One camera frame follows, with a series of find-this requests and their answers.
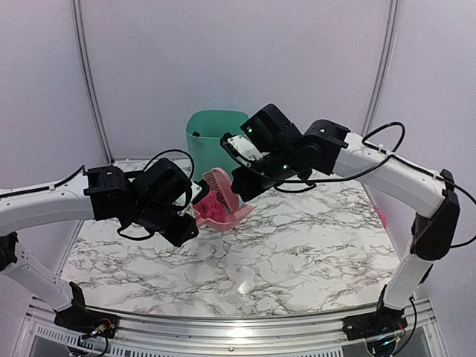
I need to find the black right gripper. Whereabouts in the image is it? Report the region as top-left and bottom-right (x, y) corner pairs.
(231, 147), (300, 202)

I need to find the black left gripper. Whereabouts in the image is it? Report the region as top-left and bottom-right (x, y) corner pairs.
(130, 199), (199, 248)

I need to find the pink plastic hand brush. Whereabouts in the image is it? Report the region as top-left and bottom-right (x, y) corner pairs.
(202, 167), (240, 213)

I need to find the magenta paper sheet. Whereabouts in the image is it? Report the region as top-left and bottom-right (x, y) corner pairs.
(194, 190), (227, 222)

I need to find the pink plastic dustpan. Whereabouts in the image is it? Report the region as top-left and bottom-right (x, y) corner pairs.
(193, 205), (254, 232)

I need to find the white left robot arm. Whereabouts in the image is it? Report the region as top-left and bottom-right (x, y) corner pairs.
(1, 155), (205, 331)

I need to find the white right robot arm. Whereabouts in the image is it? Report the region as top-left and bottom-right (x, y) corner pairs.
(220, 104), (463, 333)

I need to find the green plastic waste bin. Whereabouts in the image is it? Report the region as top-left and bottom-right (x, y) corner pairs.
(186, 110), (248, 181)

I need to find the pink scrap at table edge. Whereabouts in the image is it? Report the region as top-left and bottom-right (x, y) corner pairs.
(374, 206), (387, 228)

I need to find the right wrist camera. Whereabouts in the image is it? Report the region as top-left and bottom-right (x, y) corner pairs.
(220, 132), (263, 167)

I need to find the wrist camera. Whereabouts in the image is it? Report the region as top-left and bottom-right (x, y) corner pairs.
(220, 132), (263, 167)
(173, 179), (210, 216)

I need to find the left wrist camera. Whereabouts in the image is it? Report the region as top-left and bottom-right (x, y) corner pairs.
(173, 179), (210, 216)

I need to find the aluminium front table rail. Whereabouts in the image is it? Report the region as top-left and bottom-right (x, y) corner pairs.
(22, 297), (443, 357)

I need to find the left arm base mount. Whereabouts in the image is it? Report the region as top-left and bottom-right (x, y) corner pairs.
(54, 311), (118, 338)

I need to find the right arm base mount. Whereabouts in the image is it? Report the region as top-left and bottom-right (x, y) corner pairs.
(342, 312), (408, 341)

